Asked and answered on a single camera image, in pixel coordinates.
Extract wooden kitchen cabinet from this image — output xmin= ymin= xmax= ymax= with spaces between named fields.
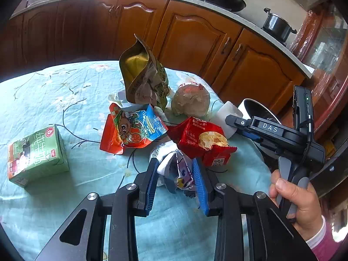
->
xmin=8 ymin=0 xmax=308 ymax=116

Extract person's right hand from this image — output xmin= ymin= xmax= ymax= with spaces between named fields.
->
xmin=269 ymin=169 xmax=325 ymax=234

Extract round bun in plastic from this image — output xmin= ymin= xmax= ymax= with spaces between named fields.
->
xmin=170 ymin=83 xmax=211 ymax=117

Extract white tissue roll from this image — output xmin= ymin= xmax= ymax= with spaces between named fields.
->
xmin=216 ymin=101 xmax=246 ymax=140

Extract floral light green tablecloth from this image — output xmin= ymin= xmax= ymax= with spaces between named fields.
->
xmin=0 ymin=60 xmax=274 ymax=261

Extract red cake snack wrapper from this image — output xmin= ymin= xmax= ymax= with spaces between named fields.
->
xmin=167 ymin=117 xmax=238 ymax=168

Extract gold and green snack bag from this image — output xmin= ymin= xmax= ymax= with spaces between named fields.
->
xmin=119 ymin=34 xmax=171 ymax=112

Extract person's right forearm pink sleeve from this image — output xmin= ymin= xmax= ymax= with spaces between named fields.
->
xmin=304 ymin=214 xmax=347 ymax=259

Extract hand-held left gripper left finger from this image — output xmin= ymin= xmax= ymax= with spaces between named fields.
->
xmin=35 ymin=158 xmax=161 ymax=261

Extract glass-door wooden cabinet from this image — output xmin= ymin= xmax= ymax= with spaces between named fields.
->
xmin=288 ymin=2 xmax=348 ymax=144

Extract white-rimmed metal basin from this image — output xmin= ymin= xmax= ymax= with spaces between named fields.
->
xmin=238 ymin=98 xmax=283 ymax=153

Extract green milk carton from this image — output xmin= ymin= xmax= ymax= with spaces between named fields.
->
xmin=7 ymin=124 xmax=70 ymax=188

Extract crumpled white tissue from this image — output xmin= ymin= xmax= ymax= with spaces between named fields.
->
xmin=108 ymin=91 xmax=131 ymax=109

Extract red and blue cartoon wrapper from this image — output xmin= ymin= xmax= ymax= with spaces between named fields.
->
xmin=99 ymin=103 xmax=169 ymax=155

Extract dark cooking pot with lid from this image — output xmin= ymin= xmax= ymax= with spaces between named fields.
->
xmin=262 ymin=8 xmax=298 ymax=43

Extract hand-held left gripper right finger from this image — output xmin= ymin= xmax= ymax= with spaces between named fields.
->
xmin=191 ymin=157 xmax=318 ymax=261

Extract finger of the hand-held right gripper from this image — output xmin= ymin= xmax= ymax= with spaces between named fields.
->
xmin=225 ymin=115 xmax=255 ymax=131
xmin=239 ymin=130 xmax=262 ymax=143

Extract white printed wrapper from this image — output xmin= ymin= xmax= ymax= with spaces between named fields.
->
xmin=149 ymin=141 xmax=198 ymax=195

